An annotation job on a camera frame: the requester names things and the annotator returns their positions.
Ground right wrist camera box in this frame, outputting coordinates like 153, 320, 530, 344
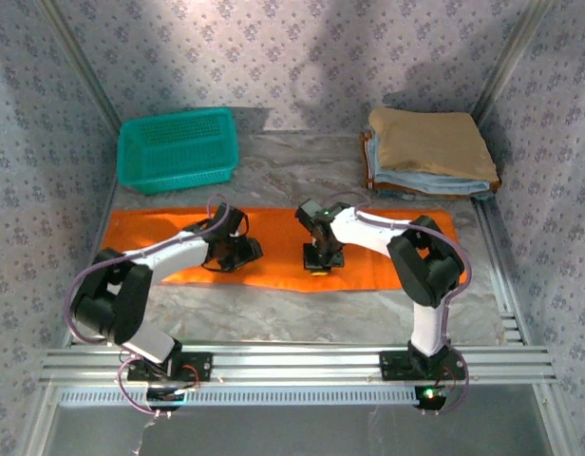
294, 199, 323, 229

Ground aluminium corner post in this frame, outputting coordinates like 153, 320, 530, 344
38, 0, 123, 127
470, 0, 546, 124

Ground floral patterned fabric backdrop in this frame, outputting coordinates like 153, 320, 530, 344
0, 0, 585, 456

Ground teal plastic basket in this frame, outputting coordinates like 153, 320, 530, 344
116, 106, 240, 197

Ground white slotted cable duct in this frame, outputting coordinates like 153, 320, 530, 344
57, 385, 422, 408

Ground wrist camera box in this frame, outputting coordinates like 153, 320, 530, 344
294, 199, 323, 229
238, 236, 265, 263

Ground aluminium mounting rail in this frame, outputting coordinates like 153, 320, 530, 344
38, 344, 557, 386

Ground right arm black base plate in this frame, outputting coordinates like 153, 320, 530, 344
378, 350, 467, 381

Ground brown folded trousers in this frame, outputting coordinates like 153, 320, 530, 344
359, 131, 502, 197

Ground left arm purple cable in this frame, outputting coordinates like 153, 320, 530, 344
66, 193, 232, 419

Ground orange trousers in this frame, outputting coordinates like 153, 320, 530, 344
100, 206, 467, 294

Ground stack of folded towels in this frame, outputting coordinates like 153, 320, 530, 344
368, 106, 500, 184

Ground light blue folded trousers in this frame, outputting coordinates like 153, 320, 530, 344
366, 131, 493, 197

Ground blue denim folded trousers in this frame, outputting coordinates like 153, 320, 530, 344
373, 187, 493, 201

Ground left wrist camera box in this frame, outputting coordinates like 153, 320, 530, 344
238, 236, 265, 263

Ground black controller board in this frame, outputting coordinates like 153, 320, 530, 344
413, 384, 453, 412
144, 385, 187, 412

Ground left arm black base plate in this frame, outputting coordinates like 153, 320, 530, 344
125, 351, 214, 384

